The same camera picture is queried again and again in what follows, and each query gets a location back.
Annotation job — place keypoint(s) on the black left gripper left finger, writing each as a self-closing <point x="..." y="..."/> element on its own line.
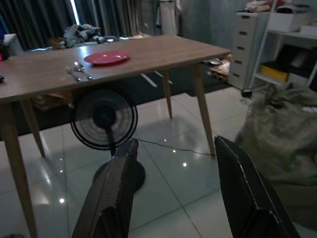
<point x="109" y="198"/>

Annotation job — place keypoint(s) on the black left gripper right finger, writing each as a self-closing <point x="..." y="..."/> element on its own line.
<point x="245" y="198"/>

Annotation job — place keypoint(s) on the olive green bean bag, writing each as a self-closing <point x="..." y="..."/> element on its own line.
<point x="280" y="138"/>

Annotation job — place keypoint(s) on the black standing fan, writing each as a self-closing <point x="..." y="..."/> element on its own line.
<point x="104" y="116"/>

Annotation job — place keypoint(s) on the black round device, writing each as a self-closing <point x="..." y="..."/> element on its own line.
<point x="247" y="92"/>

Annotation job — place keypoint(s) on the yellow box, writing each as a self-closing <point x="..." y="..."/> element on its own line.
<point x="273" y="73"/>

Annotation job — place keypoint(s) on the wooden pallet with items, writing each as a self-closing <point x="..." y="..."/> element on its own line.
<point x="220" y="70"/>

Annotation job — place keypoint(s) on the silver metal fork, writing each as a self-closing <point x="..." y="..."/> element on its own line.
<point x="73" y="73"/>

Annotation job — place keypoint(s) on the dark floor rug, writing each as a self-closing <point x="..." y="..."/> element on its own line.
<point x="180" y="84"/>

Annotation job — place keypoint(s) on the silver metal spoon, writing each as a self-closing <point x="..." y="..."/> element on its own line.
<point x="78" y="66"/>

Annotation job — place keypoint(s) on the red round plate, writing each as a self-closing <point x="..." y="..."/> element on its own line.
<point x="106" y="58"/>

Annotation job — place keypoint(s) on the black box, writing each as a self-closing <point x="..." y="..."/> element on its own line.
<point x="287" y="55"/>

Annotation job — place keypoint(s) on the white drawer cabinet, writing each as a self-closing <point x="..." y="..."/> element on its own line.
<point x="245" y="49"/>

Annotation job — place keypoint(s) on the wooden dining table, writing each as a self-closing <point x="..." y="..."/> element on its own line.
<point x="153" y="54"/>

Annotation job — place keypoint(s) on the white shelf unit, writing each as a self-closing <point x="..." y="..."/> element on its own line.
<point x="272" y="37"/>

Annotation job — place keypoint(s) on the cluttered dark desk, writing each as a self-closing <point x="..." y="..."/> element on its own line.
<point x="81" y="34"/>

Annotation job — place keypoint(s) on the black speaker with rainbow light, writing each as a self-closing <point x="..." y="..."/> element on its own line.
<point x="3" y="53"/>

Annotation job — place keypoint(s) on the white storage box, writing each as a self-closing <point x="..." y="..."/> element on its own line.
<point x="287" y="22"/>

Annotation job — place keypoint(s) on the white hanging garment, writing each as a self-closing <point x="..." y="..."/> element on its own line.
<point x="167" y="17"/>

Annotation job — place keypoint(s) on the dark grey curtain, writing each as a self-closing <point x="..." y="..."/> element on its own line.
<point x="37" y="19"/>

